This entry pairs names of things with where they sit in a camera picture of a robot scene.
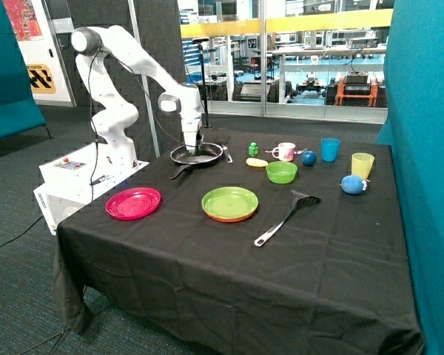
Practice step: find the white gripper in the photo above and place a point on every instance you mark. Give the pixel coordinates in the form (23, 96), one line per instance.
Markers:
(191, 131)

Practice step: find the yellow toy corn cob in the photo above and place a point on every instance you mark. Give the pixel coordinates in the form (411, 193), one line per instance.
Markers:
(254, 162)

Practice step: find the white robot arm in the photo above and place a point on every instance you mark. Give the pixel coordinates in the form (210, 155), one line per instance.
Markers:
(93, 45)

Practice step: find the black frying pan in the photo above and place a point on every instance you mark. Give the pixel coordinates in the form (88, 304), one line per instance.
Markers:
(211, 153)

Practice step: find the black slotted spatula by pan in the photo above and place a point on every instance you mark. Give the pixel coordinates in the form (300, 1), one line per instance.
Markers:
(220, 136)

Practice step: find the green toy bottle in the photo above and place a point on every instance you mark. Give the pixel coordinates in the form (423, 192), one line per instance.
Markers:
(253, 149)

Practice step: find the green plastic plate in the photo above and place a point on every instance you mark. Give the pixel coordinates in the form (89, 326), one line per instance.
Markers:
(229, 201)

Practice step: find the pink plastic plate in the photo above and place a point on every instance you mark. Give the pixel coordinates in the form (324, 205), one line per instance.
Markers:
(132, 204)

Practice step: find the orange plate under green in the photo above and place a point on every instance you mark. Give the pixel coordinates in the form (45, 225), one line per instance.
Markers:
(223, 219)

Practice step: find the green plastic bowl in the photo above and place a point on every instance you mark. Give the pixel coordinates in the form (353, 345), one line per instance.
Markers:
(281, 172)

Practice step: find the pink white mug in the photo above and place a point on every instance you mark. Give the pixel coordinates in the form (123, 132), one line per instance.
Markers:
(284, 151)

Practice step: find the metal spoon behind mug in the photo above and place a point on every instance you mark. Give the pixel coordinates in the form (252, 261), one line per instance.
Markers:
(300, 152)

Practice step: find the black tablecloth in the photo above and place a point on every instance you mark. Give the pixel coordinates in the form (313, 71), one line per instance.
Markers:
(334, 279)

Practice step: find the dark blue ball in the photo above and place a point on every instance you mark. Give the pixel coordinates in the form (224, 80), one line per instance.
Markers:
(308, 158)

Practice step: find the white robot control box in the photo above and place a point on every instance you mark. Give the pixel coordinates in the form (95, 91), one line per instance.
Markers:
(76, 179)

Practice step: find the blue plastic cup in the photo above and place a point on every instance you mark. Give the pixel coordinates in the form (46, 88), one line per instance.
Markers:
(329, 149)

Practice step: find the blue plush toy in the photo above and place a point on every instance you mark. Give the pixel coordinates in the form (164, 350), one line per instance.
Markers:
(353, 184)

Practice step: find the yellow plastic cup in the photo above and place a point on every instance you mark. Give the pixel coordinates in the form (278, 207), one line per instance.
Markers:
(361, 164)

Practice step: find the yellow black hazard sign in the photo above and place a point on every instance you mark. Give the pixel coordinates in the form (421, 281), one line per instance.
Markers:
(41, 79)

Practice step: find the teal sofa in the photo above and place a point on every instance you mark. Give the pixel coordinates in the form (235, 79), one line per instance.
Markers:
(18, 110)

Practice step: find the black slotted spatula steel handle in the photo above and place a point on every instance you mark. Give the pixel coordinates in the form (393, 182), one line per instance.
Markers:
(298, 198)

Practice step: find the red wall poster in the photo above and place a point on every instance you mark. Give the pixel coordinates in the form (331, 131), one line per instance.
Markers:
(24, 22)

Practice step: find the teal partition wall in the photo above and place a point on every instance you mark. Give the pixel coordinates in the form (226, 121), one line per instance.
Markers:
(414, 72)

